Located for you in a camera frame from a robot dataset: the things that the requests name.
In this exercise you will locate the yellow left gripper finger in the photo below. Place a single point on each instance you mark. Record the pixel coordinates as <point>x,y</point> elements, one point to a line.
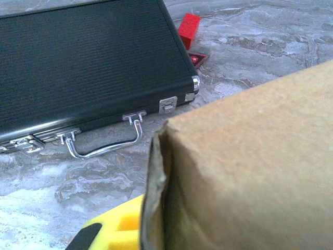
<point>109,234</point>

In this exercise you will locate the brown cardboard box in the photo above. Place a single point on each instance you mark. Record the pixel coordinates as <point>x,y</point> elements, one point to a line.
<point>247,161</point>

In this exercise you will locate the black ribbed carrying case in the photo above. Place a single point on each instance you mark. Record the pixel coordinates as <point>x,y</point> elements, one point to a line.
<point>86,65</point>

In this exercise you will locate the red black star card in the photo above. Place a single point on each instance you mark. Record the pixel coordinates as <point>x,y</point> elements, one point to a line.
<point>198,59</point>

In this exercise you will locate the red rectangular block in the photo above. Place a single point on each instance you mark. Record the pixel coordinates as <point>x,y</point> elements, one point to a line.
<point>189,30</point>

